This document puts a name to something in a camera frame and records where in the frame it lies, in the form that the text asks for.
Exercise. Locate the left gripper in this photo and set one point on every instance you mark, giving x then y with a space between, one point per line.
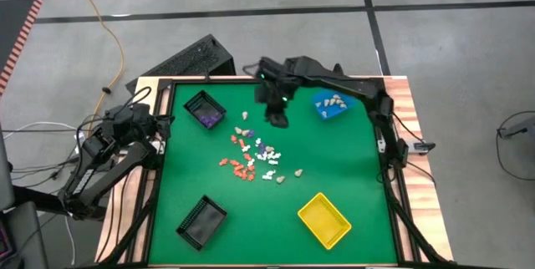
144 123

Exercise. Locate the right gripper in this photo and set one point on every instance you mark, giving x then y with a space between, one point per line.
273 85

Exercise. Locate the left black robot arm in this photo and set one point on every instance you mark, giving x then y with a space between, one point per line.
90 177

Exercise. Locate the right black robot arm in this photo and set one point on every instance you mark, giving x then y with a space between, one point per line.
334 79

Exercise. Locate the black plastic mesh basket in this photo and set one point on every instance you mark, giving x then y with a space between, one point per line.
202 223
200 106

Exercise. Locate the blue plastic mesh basket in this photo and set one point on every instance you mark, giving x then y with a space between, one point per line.
334 110

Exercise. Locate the black computer tower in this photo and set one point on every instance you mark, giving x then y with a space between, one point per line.
196 58

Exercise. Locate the yellow plastic mesh basket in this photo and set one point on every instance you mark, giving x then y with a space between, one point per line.
324 221

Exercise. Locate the small grey hub box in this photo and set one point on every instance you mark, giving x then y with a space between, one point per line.
422 146

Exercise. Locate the wooden table border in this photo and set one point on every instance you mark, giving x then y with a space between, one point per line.
414 194

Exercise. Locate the hazard-striped black floor mat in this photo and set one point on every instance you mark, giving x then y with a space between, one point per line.
12 22

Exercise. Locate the black clamp mount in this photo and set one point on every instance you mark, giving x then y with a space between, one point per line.
337 68

